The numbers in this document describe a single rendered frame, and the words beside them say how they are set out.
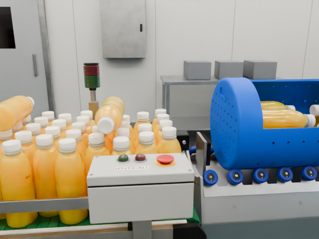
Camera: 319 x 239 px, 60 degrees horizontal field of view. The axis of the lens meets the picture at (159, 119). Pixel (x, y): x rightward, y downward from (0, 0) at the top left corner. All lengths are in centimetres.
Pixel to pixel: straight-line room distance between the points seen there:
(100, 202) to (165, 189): 12
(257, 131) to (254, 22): 382
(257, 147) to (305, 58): 417
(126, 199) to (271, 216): 50
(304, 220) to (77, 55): 379
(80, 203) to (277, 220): 56
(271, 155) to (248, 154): 7
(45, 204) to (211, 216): 45
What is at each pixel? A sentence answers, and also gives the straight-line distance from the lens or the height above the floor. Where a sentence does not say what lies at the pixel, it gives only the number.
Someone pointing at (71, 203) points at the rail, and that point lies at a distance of 72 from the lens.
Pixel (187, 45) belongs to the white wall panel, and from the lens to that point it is 425.
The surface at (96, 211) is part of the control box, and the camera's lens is 56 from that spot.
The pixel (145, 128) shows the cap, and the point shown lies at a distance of 77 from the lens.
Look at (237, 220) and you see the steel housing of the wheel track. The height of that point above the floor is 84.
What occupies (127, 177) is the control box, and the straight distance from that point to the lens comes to 52.
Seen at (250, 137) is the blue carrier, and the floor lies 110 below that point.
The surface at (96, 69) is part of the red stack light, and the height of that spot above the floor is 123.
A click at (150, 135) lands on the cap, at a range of 70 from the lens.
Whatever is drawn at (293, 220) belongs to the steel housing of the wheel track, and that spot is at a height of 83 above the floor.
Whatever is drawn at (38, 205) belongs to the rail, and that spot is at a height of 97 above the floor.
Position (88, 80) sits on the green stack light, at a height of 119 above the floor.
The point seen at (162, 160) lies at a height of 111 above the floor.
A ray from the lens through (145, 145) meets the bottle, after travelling 71.
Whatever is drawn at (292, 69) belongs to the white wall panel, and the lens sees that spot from 482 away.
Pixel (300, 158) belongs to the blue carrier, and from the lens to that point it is 88.
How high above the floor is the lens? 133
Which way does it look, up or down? 15 degrees down
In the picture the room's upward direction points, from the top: straight up
